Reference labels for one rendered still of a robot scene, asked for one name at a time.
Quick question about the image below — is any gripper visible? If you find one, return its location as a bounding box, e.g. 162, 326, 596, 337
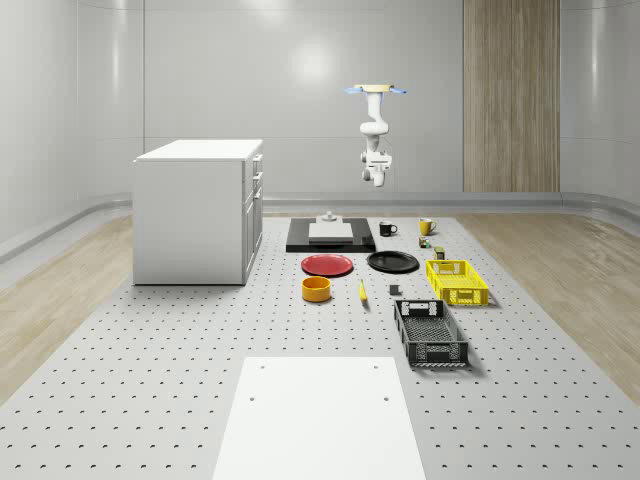
363, 148, 394, 170

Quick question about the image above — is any black plate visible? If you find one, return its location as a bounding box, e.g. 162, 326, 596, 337
365, 250, 421, 275

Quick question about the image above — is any black stove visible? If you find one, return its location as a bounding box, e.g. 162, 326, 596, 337
285, 211, 378, 254

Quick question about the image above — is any red plate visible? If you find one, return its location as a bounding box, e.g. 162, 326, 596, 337
300, 253, 355, 278

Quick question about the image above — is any yellow bowl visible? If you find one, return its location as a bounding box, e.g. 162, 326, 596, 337
300, 275, 333, 304

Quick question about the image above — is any yellow basket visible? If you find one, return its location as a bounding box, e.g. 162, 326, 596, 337
425, 258, 492, 307

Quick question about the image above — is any dark grey basket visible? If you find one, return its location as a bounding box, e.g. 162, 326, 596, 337
392, 298, 472, 370

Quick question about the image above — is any white cabinet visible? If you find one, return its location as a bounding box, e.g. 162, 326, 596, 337
132, 138, 265, 287

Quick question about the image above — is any white board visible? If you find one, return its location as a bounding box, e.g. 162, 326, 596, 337
211, 355, 428, 480

